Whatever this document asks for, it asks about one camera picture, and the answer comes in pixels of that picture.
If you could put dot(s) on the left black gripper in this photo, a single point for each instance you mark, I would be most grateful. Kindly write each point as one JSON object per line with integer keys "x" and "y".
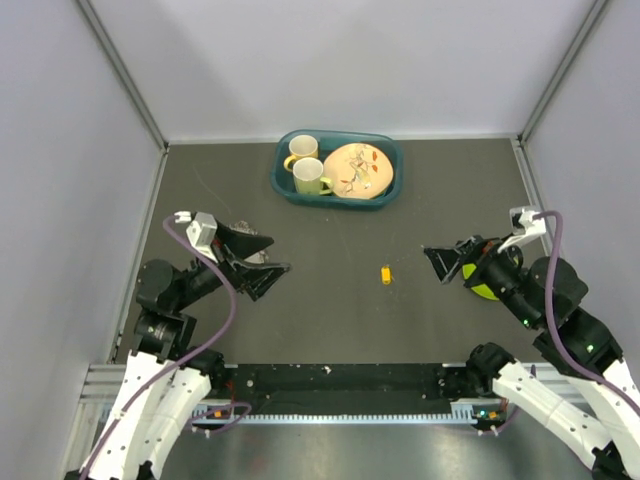
{"x": 256, "y": 280}

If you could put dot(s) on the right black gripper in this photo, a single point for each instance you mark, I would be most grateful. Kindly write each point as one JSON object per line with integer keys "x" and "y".
{"x": 445, "y": 261}

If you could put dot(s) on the small yellow tag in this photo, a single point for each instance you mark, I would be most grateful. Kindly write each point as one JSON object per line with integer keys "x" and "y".
{"x": 386, "y": 275}

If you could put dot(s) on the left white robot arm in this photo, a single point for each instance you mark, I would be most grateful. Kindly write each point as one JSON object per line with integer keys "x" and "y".
{"x": 166, "y": 376}

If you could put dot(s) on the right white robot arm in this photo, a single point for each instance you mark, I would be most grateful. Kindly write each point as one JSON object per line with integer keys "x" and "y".
{"x": 545, "y": 296}

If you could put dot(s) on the lime green plate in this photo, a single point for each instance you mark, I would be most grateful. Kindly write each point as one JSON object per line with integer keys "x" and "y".
{"x": 481, "y": 290}

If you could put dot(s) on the teal plastic tub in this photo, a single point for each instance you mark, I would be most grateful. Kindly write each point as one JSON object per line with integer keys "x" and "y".
{"x": 282, "y": 181}

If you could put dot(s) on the front yellow-green mug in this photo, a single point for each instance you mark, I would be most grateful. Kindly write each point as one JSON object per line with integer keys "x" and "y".
{"x": 309, "y": 177}

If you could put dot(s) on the floral peach plate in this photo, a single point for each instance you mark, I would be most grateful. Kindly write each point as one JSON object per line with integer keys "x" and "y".
{"x": 359, "y": 171}

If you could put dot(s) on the rear yellow mug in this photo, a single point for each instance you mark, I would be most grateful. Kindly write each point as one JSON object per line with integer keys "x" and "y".
{"x": 301, "y": 146}

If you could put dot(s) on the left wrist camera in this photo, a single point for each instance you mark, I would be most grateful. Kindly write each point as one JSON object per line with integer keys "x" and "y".
{"x": 201, "y": 229}

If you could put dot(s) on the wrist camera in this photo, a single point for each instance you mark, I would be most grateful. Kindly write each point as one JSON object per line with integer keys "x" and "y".
{"x": 527, "y": 225}
{"x": 201, "y": 229}

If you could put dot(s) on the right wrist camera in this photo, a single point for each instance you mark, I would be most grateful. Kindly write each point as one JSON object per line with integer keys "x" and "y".
{"x": 527, "y": 225}

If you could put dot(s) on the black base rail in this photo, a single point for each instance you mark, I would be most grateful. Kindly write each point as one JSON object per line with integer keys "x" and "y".
{"x": 362, "y": 394}

